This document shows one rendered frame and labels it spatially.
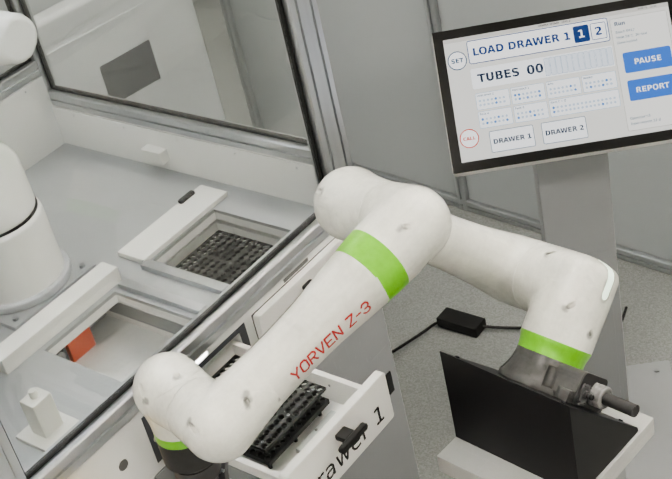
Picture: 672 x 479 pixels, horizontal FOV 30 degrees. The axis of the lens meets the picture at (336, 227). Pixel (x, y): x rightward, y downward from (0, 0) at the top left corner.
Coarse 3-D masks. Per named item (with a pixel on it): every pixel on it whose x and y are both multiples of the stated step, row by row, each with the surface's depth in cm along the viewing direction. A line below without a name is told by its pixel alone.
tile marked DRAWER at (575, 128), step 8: (560, 120) 264; (568, 120) 264; (576, 120) 263; (584, 120) 263; (544, 128) 264; (552, 128) 264; (560, 128) 264; (568, 128) 263; (576, 128) 263; (584, 128) 263; (544, 136) 264; (552, 136) 264; (560, 136) 264; (568, 136) 263; (576, 136) 263; (584, 136) 263; (544, 144) 264
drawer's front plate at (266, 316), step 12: (336, 240) 260; (324, 252) 257; (312, 264) 254; (300, 276) 252; (312, 276) 254; (288, 288) 249; (300, 288) 252; (276, 300) 247; (288, 300) 250; (264, 312) 244; (276, 312) 247; (264, 324) 245
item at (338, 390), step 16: (224, 352) 243; (240, 352) 243; (208, 368) 240; (304, 384) 236; (320, 384) 233; (336, 384) 229; (352, 384) 227; (336, 400) 232; (320, 416) 230; (304, 432) 228; (288, 448) 225; (240, 464) 217; (256, 464) 215; (272, 464) 222
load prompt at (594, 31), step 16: (528, 32) 266; (544, 32) 266; (560, 32) 266; (576, 32) 265; (592, 32) 265; (608, 32) 264; (480, 48) 268; (496, 48) 267; (512, 48) 267; (528, 48) 266; (544, 48) 266; (560, 48) 265
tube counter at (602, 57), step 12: (600, 48) 264; (528, 60) 266; (540, 60) 266; (552, 60) 265; (564, 60) 265; (576, 60) 265; (588, 60) 264; (600, 60) 264; (612, 60) 264; (528, 72) 266; (540, 72) 265; (552, 72) 265; (564, 72) 265
